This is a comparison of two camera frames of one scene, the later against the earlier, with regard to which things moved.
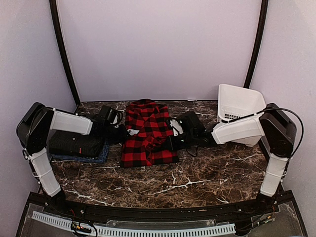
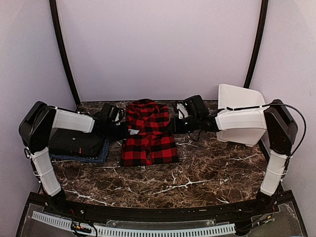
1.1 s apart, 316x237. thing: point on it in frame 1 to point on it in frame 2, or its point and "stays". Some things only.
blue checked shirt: x=100 y=158 stays
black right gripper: x=174 y=146 to x=176 y=128
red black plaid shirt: x=152 y=119 stays
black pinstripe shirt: x=69 y=142 stays
